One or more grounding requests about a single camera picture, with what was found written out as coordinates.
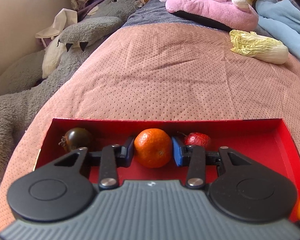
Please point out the light blue blanket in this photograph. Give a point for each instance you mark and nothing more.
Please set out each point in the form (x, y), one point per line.
(281, 19)

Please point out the white tote bag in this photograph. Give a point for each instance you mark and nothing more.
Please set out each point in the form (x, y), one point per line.
(62, 20)

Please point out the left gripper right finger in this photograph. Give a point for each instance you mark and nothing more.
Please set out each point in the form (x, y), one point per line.
(231, 166)

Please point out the red shallow box tray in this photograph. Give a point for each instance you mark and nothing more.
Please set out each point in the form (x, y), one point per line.
(157, 197)

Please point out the grey plush toy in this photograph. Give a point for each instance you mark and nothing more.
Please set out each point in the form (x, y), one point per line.
(39, 75)

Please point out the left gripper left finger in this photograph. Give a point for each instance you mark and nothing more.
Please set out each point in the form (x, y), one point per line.
(107, 160)

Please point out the pink plush cushion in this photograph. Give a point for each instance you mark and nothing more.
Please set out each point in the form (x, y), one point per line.
(219, 14)

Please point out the napa cabbage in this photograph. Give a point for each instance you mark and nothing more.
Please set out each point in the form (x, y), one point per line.
(260, 47)

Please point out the small red fruit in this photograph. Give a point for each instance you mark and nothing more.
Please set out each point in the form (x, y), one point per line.
(198, 139)

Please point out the dark brown tomato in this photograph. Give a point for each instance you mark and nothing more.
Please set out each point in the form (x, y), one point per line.
(76, 138)

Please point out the orange mandarin fruit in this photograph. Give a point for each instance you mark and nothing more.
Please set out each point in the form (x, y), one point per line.
(153, 148)

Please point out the pink dotted quilt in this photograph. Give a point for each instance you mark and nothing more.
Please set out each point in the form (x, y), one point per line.
(164, 71)

